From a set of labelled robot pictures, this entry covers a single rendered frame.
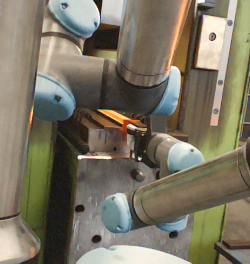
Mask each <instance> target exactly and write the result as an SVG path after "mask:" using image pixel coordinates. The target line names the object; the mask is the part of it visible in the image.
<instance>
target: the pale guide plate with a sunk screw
mask: <svg viewBox="0 0 250 264"><path fill-rule="evenodd" d="M226 22H227V19H226V18H219V17H215V16H209V15H201V20H200V25H199V32H198V40H197V45H196V52H195V59H194V68H203V69H208V70H217V71H219V66H220V62H221V55H222V48H223V44H224V36H225V29H226Z"/></svg>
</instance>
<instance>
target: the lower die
mask: <svg viewBox="0 0 250 264"><path fill-rule="evenodd" d="M84 110H86V111H87V112H89V113H91V114H92V122H90V116H89V118H87V119H86V114H85V117H83V116H82V119H81V130H80V134H81V136H80V137H81V139H83V141H84V142H86V144H87V145H88V146H89V148H90V150H89V151H93V152H107V153H130V149H132V150H134V143H135V142H134V141H132V143H131V146H130V147H128V146H127V132H126V131H122V128H123V123H122V122H120V121H119V120H117V119H115V118H113V117H111V116H110V115H108V114H106V113H104V112H103V111H101V110H98V109H93V108H84ZM115 112H117V113H119V114H121V115H123V116H125V117H127V118H129V119H131V120H134V119H133V118H131V117H129V116H127V115H125V114H122V113H120V112H119V111H115ZM76 113H77V110H76V112H75V120H74V130H75V121H76ZM79 116H80V113H79V114H78V124H77V131H78V126H79ZM115 147H116V148H117V151H114V148H115Z"/></svg>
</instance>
